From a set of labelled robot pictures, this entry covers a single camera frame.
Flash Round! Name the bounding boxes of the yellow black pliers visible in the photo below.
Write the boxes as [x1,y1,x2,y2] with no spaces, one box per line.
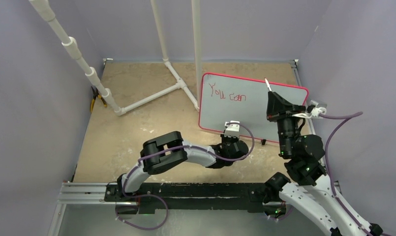
[90,86,108,113]

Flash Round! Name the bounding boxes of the aluminium rail frame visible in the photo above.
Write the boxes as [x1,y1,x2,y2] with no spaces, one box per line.
[59,182,342,236]

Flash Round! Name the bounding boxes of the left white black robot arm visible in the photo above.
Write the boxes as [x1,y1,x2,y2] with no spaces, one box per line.
[117,131,254,201]

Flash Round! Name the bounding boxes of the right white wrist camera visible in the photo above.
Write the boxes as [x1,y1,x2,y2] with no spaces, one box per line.
[292,100,327,119]

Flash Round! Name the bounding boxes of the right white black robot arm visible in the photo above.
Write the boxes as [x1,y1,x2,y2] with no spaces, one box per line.
[265,91,383,236]

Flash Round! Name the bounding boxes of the pink framed whiteboard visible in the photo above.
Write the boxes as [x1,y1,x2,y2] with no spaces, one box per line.
[198,73,309,143]

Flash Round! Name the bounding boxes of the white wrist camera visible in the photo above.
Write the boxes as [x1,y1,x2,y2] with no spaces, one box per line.
[223,120,240,138]
[292,100,327,119]

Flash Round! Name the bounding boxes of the white red marker pen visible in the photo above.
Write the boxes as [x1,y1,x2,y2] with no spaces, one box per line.
[264,78,272,92]

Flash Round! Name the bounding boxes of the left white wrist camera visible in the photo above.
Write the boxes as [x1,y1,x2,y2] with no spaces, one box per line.
[223,120,240,138]

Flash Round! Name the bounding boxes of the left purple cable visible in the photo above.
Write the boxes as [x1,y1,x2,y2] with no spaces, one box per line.
[114,123,255,230]

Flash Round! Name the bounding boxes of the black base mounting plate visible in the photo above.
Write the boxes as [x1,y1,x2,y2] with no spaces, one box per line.
[105,182,298,214]

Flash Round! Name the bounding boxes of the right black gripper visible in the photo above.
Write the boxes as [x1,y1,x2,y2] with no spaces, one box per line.
[266,90,306,156]

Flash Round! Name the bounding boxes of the white PVC pipe frame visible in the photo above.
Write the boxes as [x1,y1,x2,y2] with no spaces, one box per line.
[29,0,205,117]

